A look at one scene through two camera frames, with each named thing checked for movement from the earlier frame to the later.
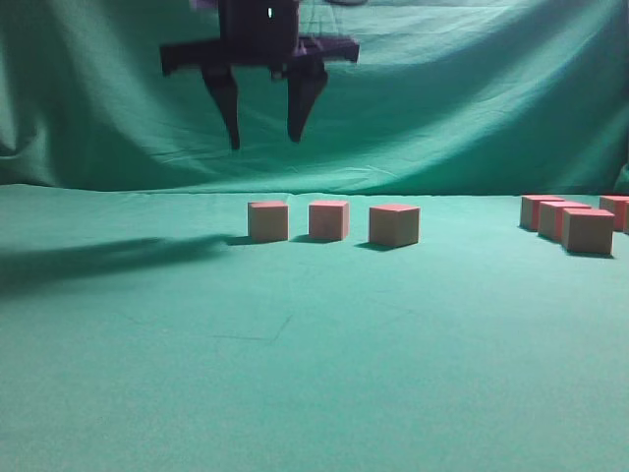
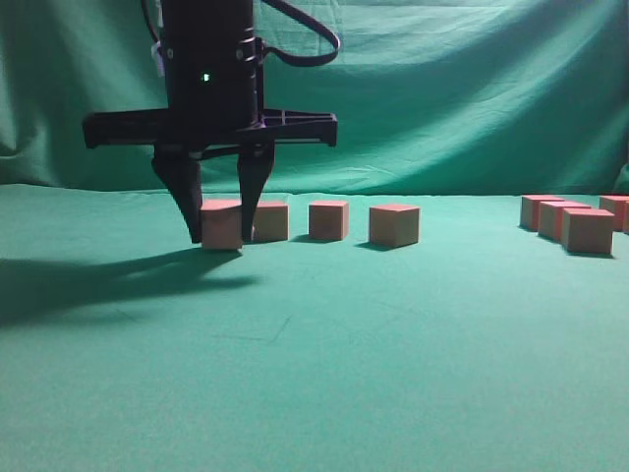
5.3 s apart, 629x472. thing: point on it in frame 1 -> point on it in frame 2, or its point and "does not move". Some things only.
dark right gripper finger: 222,84 -> 180,169
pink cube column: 394,225 does not move
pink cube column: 550,217 does not move
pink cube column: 530,209 does not move
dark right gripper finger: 306,75 -> 255,166
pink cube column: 600,226 -> 221,224
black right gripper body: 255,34 -> 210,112
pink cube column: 588,230 does not move
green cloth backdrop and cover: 142,331 does not move
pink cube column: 328,220 does not move
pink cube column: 267,221 does not move
